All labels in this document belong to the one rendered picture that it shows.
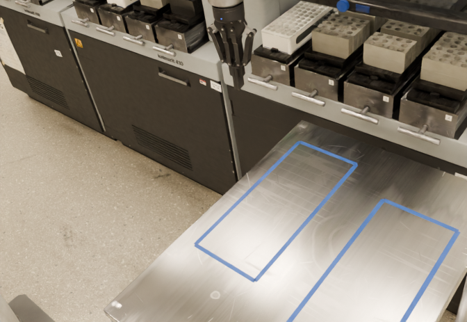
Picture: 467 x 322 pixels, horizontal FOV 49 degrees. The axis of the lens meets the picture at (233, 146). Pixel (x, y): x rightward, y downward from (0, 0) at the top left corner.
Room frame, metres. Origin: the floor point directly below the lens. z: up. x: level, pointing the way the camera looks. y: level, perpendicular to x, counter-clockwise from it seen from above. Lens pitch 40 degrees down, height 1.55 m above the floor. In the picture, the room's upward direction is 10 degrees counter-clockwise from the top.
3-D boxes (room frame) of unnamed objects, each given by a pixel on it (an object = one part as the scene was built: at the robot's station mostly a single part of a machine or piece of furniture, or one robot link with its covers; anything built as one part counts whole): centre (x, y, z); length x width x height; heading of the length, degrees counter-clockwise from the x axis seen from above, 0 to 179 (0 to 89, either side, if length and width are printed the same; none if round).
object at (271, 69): (1.46, -0.37, 0.78); 0.73 x 0.14 x 0.09; 134
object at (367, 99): (1.24, -0.58, 0.78); 0.73 x 0.14 x 0.09; 134
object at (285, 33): (1.37, -0.27, 0.83); 0.30 x 0.10 x 0.06; 134
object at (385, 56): (1.08, -0.41, 0.85); 0.12 x 0.02 x 0.06; 43
